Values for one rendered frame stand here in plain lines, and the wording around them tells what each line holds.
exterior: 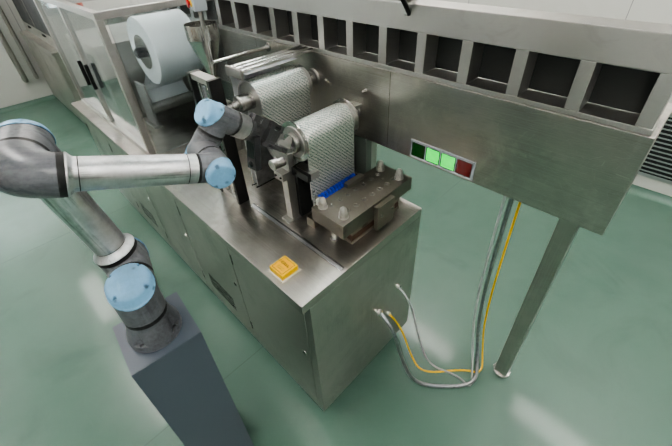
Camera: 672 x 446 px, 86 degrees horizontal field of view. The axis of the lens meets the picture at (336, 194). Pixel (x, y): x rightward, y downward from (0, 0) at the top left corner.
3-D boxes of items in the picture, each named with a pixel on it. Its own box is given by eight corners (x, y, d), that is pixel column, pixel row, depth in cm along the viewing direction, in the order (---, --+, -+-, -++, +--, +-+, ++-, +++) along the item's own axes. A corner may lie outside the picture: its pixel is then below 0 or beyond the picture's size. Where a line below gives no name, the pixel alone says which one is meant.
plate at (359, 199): (312, 219, 136) (311, 207, 132) (380, 174, 158) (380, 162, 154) (343, 239, 127) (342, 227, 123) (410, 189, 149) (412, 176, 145)
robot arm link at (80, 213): (123, 304, 106) (-38, 155, 70) (117, 271, 116) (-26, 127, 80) (163, 281, 110) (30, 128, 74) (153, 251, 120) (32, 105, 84)
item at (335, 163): (311, 199, 138) (307, 158, 126) (353, 173, 150) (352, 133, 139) (312, 200, 137) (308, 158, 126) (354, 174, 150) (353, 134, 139)
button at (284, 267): (270, 270, 126) (269, 265, 125) (285, 259, 130) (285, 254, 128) (282, 281, 122) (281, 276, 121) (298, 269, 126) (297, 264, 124)
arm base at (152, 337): (137, 363, 101) (123, 344, 95) (122, 327, 110) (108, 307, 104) (189, 331, 108) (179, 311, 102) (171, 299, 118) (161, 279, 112)
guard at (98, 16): (80, 102, 259) (25, -9, 217) (157, 80, 290) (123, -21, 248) (148, 159, 190) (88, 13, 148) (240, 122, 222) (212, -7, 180)
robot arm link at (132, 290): (124, 336, 97) (102, 305, 89) (118, 301, 106) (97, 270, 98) (170, 314, 102) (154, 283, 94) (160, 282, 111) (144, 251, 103)
